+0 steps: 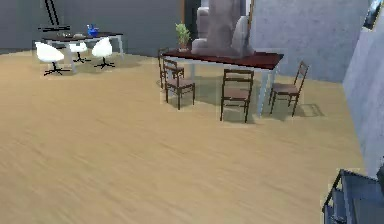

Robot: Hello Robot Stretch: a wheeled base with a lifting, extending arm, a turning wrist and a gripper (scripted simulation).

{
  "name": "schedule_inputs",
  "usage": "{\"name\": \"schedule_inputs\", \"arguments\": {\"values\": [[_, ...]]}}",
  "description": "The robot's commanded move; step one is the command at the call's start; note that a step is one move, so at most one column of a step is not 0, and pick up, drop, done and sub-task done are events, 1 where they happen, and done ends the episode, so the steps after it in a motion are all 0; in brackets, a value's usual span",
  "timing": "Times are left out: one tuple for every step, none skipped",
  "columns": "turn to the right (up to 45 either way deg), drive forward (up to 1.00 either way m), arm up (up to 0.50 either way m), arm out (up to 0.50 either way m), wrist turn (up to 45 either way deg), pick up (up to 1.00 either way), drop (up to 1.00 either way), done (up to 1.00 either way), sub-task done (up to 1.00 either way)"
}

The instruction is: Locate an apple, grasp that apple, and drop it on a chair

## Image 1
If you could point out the brown wooden chair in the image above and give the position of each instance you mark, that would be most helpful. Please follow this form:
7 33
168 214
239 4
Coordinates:
162 65
289 88
236 94
180 83

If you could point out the framed wall picture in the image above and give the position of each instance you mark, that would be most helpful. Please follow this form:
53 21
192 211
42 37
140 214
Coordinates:
373 15

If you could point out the grey stone statue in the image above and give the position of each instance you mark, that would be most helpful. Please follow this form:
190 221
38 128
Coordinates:
220 30

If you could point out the white swivel chair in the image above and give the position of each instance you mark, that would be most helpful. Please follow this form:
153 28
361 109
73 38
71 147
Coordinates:
78 48
102 49
48 53

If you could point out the dark red dining table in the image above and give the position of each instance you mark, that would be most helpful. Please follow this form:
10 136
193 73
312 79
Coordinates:
256 60

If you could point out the dark table with white legs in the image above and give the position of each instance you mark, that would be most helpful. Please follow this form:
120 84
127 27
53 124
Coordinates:
100 34

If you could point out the green potted house plant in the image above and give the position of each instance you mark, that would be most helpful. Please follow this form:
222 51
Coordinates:
182 35

